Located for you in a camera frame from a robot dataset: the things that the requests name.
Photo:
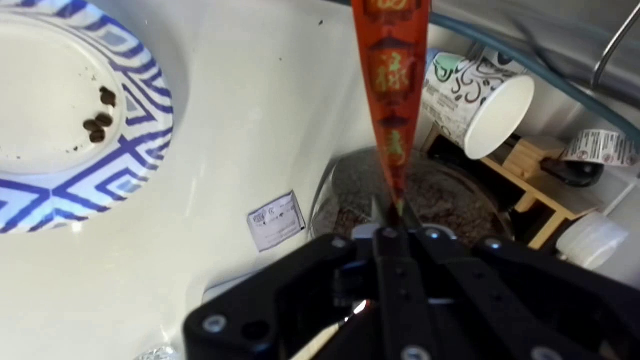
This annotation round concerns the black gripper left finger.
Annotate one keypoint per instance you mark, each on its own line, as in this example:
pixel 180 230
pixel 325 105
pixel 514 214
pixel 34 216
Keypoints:
pixel 313 286

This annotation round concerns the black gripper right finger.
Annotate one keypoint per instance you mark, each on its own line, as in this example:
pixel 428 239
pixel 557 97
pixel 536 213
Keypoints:
pixel 507 301

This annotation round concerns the red orange snack packet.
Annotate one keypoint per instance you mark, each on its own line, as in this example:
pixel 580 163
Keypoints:
pixel 393 87

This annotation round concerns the paper cup grey print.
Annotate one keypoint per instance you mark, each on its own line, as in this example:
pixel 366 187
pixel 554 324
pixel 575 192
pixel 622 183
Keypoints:
pixel 602 148

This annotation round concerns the patterned white paper cup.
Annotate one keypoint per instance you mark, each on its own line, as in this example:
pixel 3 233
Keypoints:
pixel 490 110

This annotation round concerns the white printed sticker label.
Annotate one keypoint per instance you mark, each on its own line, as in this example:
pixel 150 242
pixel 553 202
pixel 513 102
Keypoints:
pixel 277 220

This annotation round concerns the plain white round container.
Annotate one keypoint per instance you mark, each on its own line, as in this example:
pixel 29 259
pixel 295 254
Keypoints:
pixel 591 240

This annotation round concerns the light wooden stand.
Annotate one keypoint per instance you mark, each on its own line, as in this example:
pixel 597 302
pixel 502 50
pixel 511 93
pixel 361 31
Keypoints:
pixel 532 183

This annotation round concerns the blue patterned paper plate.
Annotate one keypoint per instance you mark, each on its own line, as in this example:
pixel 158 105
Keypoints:
pixel 60 93

